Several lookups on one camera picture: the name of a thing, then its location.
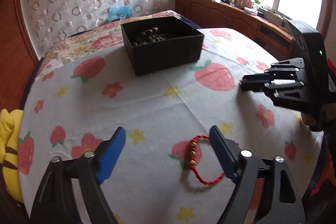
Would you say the red rope bracelet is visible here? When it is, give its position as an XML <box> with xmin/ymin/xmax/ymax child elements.
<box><xmin>186</xmin><ymin>134</ymin><xmax>227</xmax><ymax>186</ymax></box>

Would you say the dark wooden bead bracelet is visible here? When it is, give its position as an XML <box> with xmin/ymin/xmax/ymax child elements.
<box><xmin>131</xmin><ymin>27</ymin><xmax>169</xmax><ymax>47</ymax></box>

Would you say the black jewelry box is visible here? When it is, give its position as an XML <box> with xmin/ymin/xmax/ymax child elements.
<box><xmin>121</xmin><ymin>16</ymin><xmax>205</xmax><ymax>77</ymax></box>

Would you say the person's right hand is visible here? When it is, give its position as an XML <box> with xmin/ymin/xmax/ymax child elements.
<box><xmin>301</xmin><ymin>103</ymin><xmax>336</xmax><ymax>134</ymax></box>

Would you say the long wooden cabinet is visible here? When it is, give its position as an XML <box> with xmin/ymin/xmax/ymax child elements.
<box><xmin>175</xmin><ymin>0</ymin><xmax>295</xmax><ymax>60</ymax></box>

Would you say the pink bottle on cabinet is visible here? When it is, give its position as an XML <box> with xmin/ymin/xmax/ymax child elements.
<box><xmin>241</xmin><ymin>0</ymin><xmax>253</xmax><ymax>9</ymax></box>

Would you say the yellow plush toy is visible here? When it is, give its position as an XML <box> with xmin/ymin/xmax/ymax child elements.
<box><xmin>1</xmin><ymin>109</ymin><xmax>23</xmax><ymax>203</ymax></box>

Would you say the strawberry print white cloth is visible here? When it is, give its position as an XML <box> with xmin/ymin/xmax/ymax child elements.
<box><xmin>19</xmin><ymin>29</ymin><xmax>323</xmax><ymax>223</ymax></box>

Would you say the floral bed quilt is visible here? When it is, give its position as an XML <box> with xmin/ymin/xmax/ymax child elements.
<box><xmin>39</xmin><ymin>9</ymin><xmax>185</xmax><ymax>67</ymax></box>

